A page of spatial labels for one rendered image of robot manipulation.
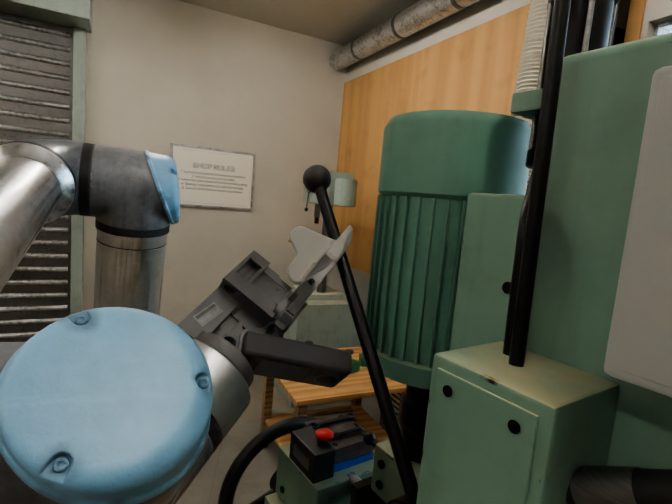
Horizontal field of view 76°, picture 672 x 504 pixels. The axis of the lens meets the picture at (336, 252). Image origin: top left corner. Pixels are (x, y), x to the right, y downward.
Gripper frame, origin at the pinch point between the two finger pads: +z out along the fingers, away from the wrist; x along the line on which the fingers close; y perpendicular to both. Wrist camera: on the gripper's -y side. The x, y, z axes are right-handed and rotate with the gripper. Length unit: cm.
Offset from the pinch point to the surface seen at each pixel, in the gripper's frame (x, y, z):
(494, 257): -17.7, -11.5, -2.9
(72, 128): 188, 184, 136
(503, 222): -20.3, -9.9, -1.5
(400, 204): -11.7, -2.0, 3.4
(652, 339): -29.0, -14.4, -18.5
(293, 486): 35.7, -19.2, -9.7
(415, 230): -11.8, -5.0, 1.0
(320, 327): 190, -25, 140
